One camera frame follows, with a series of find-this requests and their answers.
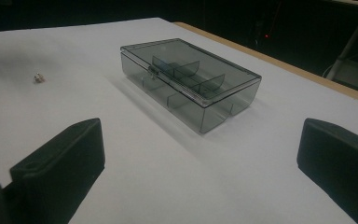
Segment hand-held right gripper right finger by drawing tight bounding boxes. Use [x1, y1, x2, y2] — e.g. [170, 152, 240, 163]
[296, 118, 358, 224]

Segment transparent grey plastic compartment box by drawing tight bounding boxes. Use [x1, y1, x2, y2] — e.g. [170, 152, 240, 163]
[119, 37, 263, 135]

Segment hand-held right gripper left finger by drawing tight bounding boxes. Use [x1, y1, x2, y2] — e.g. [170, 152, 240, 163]
[9, 118, 106, 224]

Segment small gold metal stud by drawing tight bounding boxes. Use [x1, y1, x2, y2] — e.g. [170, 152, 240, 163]
[33, 72, 47, 84]

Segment white cable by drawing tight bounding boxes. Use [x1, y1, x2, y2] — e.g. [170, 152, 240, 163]
[321, 61, 338, 79]

